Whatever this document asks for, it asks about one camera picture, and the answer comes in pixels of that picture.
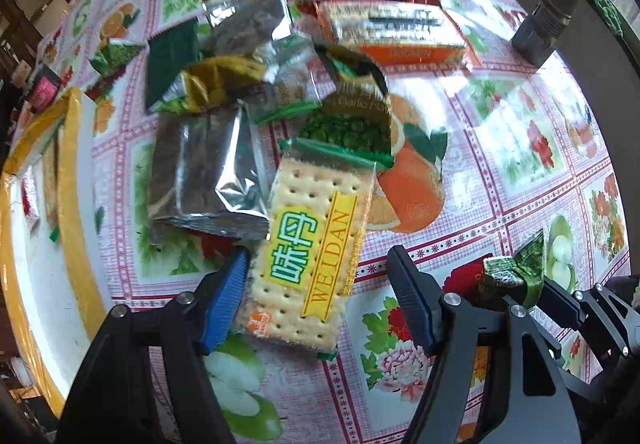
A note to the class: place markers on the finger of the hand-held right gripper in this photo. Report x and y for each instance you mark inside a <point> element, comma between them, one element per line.
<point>565,304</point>

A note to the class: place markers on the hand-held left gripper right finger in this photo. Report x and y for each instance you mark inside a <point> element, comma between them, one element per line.
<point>407,294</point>

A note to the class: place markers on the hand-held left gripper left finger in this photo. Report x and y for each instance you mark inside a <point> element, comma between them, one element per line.
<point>225,299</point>

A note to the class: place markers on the small green foil packet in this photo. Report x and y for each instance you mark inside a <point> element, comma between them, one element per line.
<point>520,269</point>

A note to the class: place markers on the yellow label cracker packet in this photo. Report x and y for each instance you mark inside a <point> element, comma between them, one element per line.
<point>310,204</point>

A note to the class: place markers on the large silver foil snack packet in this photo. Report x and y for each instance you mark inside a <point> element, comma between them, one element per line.
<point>200,169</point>

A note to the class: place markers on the yellow rimmed white box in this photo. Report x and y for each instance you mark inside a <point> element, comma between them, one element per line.
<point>45,274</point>

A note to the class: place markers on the clear green trimmed snack packet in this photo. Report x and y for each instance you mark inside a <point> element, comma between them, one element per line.
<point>292,74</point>

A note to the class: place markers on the green peas snack packet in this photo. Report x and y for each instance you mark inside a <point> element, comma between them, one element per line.
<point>350,124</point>

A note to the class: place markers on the yellow green snack packet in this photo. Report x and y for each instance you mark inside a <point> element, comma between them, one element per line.
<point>215,79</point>

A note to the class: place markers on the dark green flat packet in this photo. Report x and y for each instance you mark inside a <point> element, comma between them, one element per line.
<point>170,54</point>

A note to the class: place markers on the orange cracker packet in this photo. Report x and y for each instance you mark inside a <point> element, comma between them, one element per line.
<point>395,32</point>

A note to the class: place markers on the green triangular snack packet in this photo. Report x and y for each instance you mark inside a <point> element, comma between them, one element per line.
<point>114,55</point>

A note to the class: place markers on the pink label glass jar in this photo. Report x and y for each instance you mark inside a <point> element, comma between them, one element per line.
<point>44,92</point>

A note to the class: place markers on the small silver foil snack packet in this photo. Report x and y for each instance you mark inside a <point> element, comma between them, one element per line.
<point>245,24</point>

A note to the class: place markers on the grey ribbed cylinder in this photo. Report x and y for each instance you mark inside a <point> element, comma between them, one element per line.
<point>547,19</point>

